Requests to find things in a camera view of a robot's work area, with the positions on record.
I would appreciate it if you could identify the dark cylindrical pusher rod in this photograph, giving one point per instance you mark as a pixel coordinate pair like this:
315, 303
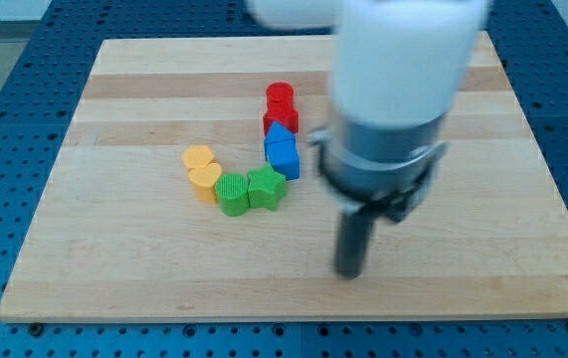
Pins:
355, 228

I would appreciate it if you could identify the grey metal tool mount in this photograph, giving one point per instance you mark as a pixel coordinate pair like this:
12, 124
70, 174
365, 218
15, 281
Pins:
378, 170

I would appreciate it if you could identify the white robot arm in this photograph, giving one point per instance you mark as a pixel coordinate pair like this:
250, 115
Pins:
397, 66

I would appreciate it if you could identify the blue cube block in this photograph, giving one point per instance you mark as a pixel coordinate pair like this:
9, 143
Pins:
284, 158

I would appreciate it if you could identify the red star block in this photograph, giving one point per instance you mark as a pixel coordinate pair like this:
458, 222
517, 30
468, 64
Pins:
289, 118

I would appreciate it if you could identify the blue triangle block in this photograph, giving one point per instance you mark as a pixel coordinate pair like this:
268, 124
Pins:
278, 133

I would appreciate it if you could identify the green star block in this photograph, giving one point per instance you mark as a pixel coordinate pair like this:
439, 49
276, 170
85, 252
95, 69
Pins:
266, 187

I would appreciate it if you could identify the red cylinder block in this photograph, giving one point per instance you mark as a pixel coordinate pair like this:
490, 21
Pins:
280, 96

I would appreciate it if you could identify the green cylinder block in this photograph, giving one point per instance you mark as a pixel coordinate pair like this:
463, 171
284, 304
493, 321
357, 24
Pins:
232, 194

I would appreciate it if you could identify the yellow heart block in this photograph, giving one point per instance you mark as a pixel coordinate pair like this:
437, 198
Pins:
203, 181

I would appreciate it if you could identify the yellow hexagon block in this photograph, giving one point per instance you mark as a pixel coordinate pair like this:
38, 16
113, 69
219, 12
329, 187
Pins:
197, 156

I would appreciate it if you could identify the wooden board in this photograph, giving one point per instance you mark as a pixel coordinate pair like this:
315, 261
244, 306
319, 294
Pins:
119, 237

